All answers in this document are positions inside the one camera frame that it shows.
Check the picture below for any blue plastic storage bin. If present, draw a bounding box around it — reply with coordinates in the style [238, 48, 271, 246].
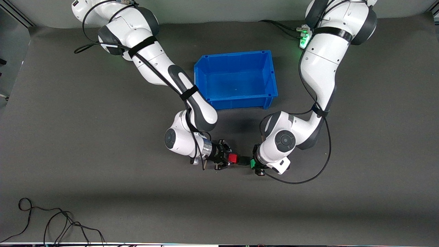
[194, 50, 278, 110]

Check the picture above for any dark grey table mat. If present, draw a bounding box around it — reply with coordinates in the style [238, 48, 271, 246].
[0, 14, 439, 246]

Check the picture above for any black velcro cable strap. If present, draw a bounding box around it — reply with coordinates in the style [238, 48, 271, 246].
[128, 35, 159, 58]
[312, 26, 354, 43]
[179, 85, 200, 101]
[311, 104, 330, 118]

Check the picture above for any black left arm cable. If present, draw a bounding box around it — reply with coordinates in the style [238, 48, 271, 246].
[259, 0, 332, 185]

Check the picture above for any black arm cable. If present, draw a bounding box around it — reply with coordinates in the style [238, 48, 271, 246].
[259, 0, 332, 185]
[73, 0, 206, 171]

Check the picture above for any black left base cable bundle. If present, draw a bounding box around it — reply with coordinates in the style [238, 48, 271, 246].
[259, 20, 306, 39]

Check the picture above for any thin black loose cable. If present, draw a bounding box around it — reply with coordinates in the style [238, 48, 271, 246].
[43, 210, 105, 247]

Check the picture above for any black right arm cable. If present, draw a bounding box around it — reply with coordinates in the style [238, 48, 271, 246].
[73, 0, 206, 171]

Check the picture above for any thin black looped cable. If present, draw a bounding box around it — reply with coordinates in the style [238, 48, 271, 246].
[0, 198, 74, 243]

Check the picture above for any dark metal frame rail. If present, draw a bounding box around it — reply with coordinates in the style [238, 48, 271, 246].
[0, 2, 36, 28]

